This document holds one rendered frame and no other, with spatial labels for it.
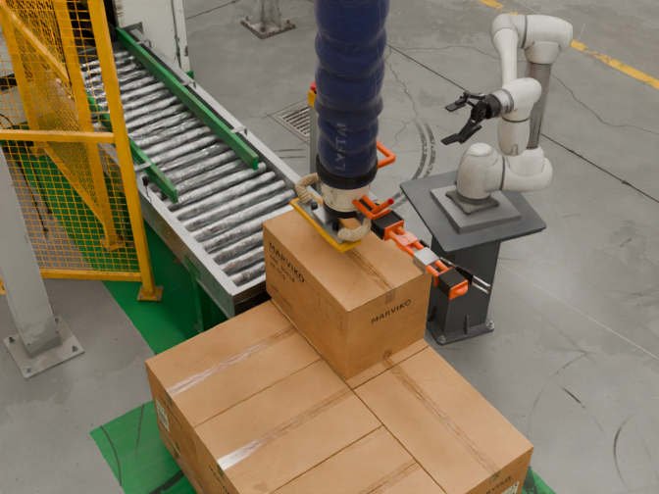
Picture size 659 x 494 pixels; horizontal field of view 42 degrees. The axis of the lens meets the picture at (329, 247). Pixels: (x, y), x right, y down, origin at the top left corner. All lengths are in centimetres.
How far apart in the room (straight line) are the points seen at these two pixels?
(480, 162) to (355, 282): 85
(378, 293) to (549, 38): 124
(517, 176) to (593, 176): 177
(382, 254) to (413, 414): 62
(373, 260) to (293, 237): 34
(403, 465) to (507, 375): 117
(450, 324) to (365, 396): 102
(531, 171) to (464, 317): 89
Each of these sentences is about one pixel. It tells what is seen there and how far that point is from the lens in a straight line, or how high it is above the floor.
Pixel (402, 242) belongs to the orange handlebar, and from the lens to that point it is 298.
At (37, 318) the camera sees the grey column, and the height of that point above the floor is 25.
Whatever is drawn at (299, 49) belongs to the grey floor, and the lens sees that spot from 652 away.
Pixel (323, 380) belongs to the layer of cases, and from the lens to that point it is 345.
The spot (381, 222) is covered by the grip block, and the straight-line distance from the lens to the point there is 305.
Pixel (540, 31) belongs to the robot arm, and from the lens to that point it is 362.
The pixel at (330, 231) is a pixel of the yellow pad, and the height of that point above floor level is 112.
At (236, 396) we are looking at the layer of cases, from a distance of 342.
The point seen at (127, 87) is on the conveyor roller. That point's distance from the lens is 518.
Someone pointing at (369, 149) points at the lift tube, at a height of 145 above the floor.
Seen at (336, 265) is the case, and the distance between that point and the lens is 332.
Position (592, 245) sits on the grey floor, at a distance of 503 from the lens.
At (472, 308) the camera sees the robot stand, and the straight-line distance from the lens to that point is 428.
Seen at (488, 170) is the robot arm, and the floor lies 99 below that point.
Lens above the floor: 325
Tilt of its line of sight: 43 degrees down
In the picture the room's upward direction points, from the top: 1 degrees clockwise
